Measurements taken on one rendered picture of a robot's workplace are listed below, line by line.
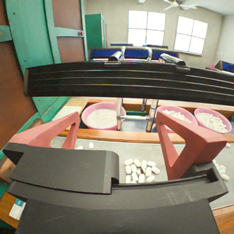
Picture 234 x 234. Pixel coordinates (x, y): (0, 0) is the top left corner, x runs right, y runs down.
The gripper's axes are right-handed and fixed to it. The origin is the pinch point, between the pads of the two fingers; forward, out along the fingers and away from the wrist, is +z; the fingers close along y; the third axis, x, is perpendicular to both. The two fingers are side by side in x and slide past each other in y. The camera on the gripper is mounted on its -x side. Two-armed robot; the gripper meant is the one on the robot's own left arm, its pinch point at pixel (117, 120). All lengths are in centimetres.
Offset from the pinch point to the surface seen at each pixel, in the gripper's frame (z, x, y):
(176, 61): 14.8, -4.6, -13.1
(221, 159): 11, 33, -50
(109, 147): 21.2, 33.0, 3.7
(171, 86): 11.1, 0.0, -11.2
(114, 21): 513, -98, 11
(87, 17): 277, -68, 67
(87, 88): 12.0, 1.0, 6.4
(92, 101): 59, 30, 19
